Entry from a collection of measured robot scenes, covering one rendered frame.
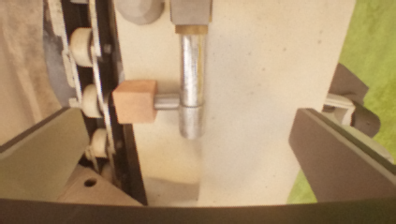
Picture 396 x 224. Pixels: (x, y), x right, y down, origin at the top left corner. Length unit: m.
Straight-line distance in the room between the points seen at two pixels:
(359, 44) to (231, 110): 1.14
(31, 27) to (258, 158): 0.33
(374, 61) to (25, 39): 1.42
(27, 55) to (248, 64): 0.27
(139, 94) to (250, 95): 0.11
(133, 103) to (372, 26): 1.26
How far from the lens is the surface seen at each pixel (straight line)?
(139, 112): 0.18
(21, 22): 0.32
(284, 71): 0.21
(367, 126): 1.05
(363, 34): 1.31
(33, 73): 0.33
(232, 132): 0.23
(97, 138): 0.28
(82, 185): 0.27
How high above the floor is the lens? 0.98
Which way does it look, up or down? 61 degrees down
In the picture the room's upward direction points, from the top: 179 degrees clockwise
